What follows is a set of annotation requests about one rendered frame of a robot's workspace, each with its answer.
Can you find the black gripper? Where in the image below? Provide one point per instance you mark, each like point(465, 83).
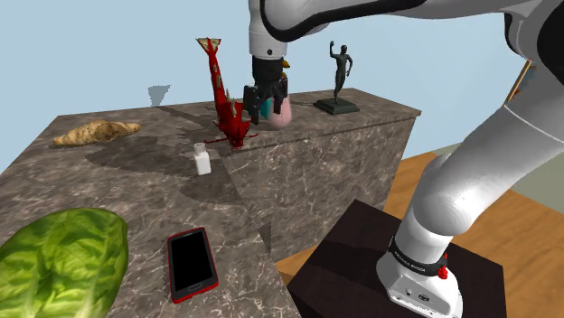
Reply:
point(266, 75)

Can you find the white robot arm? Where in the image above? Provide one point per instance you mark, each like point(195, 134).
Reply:
point(476, 176)

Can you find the pink teal egg-shaped toy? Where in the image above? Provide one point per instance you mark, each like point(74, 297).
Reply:
point(282, 116)

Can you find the red dragon figure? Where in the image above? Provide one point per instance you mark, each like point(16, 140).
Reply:
point(230, 115)

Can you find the dark standing man statue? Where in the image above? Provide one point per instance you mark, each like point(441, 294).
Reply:
point(340, 70)

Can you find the white salt shaker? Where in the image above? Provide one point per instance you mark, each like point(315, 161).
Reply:
point(202, 162)

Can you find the brown croissant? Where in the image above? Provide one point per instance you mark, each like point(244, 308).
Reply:
point(94, 132)

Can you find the red-cased smartphone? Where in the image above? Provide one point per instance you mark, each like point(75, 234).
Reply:
point(192, 264)

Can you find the dark robot stand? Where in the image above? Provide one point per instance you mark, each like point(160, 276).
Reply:
point(348, 268)

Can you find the green lettuce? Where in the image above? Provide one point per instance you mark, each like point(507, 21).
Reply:
point(61, 264)

